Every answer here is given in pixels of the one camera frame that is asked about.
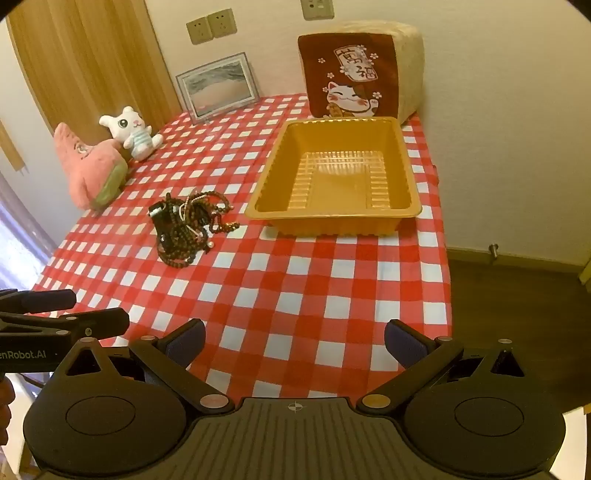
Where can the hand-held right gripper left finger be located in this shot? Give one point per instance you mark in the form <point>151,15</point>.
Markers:
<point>187,344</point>

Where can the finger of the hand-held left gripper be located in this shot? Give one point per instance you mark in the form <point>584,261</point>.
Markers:
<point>41,300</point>
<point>92,325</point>

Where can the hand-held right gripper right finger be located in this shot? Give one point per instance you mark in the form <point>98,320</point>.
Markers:
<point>401,344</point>

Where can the pile of bead jewelry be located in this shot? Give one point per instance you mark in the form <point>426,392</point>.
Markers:
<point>184,233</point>

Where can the orange plastic tray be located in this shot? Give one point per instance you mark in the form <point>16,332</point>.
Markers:
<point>286,184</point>

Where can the person's left hand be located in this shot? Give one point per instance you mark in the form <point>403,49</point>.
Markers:
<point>3,408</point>

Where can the light curtain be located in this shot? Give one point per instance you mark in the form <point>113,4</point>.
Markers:
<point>23,230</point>

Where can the red white checkered tablecloth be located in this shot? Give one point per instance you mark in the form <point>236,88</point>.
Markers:
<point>295,286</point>

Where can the metal door stopper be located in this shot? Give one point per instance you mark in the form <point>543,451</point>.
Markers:
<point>494,250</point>

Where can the pink plush toy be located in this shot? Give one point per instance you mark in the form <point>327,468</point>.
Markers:
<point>87,170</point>

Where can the wooden baseboard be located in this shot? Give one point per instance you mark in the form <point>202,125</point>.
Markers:
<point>517,259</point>

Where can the white plush animal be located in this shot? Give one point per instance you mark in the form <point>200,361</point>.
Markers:
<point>131,131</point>

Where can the cat print cushion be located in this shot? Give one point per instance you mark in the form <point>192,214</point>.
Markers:
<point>351,60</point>

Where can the silver picture frame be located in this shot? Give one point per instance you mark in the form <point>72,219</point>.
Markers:
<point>217,87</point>

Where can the beige wall socket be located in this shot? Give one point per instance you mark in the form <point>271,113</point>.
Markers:
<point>221,23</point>
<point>198,31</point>
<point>316,8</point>

